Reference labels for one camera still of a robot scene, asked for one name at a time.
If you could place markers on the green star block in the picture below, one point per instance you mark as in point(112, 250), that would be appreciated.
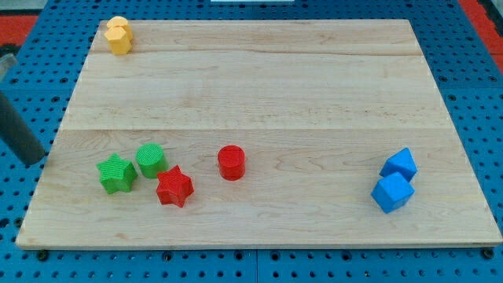
point(116, 174)

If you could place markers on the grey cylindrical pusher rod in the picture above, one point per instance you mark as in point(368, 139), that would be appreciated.
point(18, 136)

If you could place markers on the red star block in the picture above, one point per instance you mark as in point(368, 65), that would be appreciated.
point(174, 187)

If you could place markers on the wooden board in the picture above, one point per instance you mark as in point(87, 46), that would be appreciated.
point(318, 106)

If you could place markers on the blue triangle block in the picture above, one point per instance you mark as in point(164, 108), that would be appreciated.
point(402, 162)

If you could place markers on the yellow hexagon block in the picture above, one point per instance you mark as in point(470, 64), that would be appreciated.
point(118, 40)

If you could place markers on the green circle block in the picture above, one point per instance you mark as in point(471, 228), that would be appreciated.
point(151, 160)

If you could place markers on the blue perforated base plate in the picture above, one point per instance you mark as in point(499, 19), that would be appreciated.
point(462, 41)

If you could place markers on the blue cube block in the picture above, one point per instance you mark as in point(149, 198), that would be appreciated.
point(392, 192)

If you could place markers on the red circle block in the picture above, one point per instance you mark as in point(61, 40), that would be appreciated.
point(231, 162)

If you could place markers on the yellow heart block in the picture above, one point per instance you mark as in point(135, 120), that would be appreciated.
point(121, 22)

